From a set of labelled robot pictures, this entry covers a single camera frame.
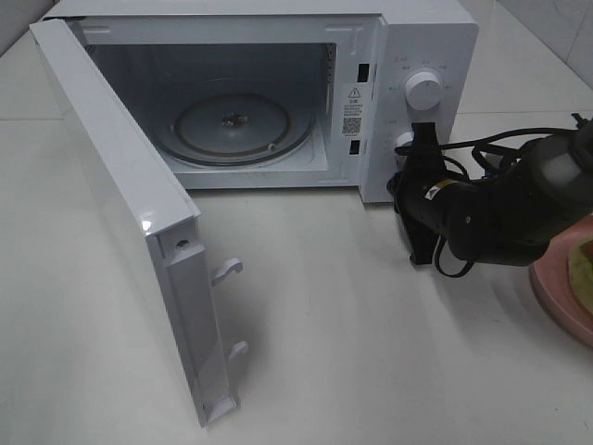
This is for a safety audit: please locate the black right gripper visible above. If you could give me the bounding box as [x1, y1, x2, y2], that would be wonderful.
[391, 121, 452, 266]

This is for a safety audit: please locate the pink plate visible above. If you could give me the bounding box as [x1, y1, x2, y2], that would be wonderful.
[529, 216, 592, 347]

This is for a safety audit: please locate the sandwich with lettuce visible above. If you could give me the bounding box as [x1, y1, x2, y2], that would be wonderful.
[568, 237, 592, 302]

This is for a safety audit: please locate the white microwave door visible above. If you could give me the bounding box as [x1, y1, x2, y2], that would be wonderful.
[31, 19, 248, 426]

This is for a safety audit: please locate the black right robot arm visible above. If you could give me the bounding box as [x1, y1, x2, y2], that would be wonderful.
[387, 120, 592, 275]

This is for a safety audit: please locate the lower white timer knob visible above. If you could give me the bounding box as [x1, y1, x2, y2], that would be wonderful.
[395, 131, 414, 156]

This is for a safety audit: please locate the upper white power knob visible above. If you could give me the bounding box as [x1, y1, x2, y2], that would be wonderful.
[404, 70, 444, 111]

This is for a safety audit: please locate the white warning label sticker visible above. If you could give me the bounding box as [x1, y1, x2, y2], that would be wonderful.
[340, 83, 368, 138]

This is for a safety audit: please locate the glass microwave turntable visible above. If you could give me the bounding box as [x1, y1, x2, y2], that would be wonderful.
[155, 93, 315, 168]

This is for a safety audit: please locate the white microwave oven body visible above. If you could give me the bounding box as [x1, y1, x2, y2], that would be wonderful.
[38, 1, 478, 203]

